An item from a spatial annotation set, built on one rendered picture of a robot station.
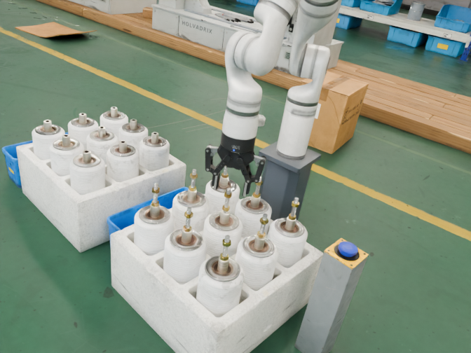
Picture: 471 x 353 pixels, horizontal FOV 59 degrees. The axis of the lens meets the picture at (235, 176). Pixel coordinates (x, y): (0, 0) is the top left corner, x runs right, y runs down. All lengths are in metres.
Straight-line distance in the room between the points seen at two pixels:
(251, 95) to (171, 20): 2.76
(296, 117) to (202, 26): 2.22
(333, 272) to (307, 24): 0.58
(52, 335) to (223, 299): 0.44
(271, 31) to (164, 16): 2.83
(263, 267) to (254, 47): 0.47
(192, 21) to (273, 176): 2.28
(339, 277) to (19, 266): 0.86
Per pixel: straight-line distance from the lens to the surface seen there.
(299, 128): 1.23
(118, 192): 1.27
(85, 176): 1.24
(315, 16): 1.05
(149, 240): 1.03
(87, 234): 1.29
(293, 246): 1.04
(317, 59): 1.17
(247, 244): 0.97
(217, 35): 3.27
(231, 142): 0.88
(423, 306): 1.40
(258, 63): 0.81
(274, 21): 0.83
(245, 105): 0.85
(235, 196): 1.15
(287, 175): 1.27
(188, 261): 0.95
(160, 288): 0.99
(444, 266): 1.59
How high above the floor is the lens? 0.87
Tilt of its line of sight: 30 degrees down
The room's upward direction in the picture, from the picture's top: 9 degrees clockwise
